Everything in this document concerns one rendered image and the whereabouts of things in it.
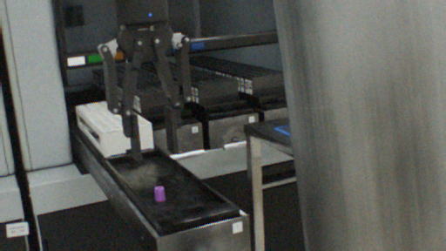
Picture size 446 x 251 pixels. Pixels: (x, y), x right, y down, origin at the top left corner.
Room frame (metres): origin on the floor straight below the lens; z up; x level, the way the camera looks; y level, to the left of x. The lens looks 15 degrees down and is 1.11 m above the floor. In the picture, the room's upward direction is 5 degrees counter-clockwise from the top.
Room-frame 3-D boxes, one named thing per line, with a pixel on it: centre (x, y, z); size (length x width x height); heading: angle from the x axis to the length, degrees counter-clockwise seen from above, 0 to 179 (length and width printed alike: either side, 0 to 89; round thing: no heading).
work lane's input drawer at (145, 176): (0.92, 0.09, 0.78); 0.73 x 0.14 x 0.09; 20
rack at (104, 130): (1.09, 0.15, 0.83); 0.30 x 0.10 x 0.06; 20
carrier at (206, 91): (1.28, -0.10, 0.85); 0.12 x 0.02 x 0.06; 110
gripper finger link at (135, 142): (0.73, 0.07, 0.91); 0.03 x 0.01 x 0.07; 20
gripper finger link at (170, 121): (0.75, 0.01, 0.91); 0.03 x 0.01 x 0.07; 20
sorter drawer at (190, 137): (1.45, 0.12, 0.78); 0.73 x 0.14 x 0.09; 20
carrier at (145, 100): (1.23, 0.04, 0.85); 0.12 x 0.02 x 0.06; 111
